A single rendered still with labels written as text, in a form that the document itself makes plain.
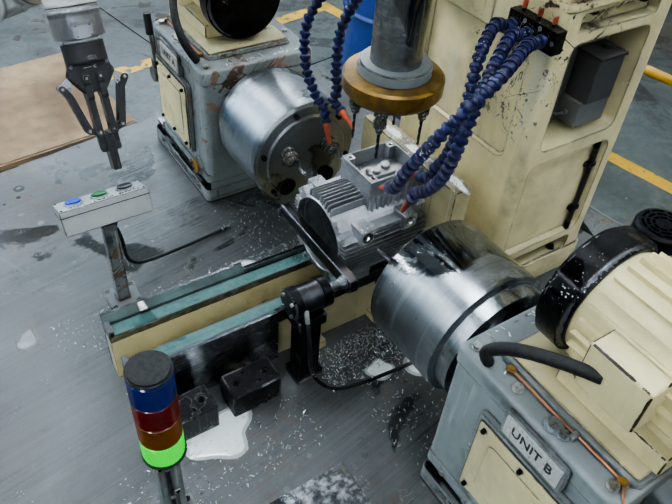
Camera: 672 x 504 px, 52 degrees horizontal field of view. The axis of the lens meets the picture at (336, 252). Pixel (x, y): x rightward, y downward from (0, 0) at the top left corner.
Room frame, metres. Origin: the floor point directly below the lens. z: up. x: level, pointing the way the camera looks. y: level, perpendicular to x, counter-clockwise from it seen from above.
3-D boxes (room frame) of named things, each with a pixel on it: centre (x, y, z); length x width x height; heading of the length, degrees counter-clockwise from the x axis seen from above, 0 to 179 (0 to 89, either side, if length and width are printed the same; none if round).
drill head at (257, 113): (1.35, 0.17, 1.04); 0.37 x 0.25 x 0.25; 36
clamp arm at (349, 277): (0.98, 0.04, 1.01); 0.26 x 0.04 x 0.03; 36
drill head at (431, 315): (0.80, -0.24, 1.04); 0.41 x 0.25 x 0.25; 36
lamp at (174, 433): (0.51, 0.22, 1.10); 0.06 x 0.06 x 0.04
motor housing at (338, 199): (1.07, -0.04, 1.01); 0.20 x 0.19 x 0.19; 126
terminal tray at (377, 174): (1.09, -0.07, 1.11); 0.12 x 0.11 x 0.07; 126
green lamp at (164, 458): (0.51, 0.22, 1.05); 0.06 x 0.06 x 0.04
